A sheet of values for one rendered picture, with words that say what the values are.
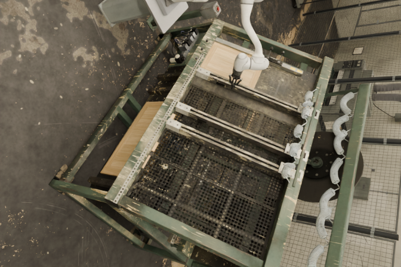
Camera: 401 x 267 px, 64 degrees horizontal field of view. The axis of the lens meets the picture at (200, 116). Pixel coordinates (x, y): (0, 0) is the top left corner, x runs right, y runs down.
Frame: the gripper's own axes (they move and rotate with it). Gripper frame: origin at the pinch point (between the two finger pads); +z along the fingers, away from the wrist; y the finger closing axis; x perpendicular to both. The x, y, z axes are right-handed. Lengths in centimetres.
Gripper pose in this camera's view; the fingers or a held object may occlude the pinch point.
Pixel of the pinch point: (233, 86)
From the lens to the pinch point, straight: 302.6
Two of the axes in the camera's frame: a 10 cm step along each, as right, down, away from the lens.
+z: -1.1, 5.3, 8.4
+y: 9.1, 3.9, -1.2
